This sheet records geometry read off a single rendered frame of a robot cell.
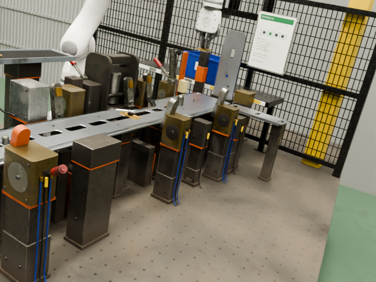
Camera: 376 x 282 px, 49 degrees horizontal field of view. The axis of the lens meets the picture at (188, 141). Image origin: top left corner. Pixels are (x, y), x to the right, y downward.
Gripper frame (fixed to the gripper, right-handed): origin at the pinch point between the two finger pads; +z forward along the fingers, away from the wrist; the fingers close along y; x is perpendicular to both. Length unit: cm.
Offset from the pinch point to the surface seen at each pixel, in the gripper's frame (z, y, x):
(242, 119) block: 29.7, 23.5, 6.8
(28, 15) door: 42, -345, 174
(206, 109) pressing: 27.4, 10.0, -4.6
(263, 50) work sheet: 2, 7, 55
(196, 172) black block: 51, 20, -21
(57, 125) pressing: 28, -5, -77
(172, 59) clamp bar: 10.6, -15.3, -1.1
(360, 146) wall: 84, 53, 240
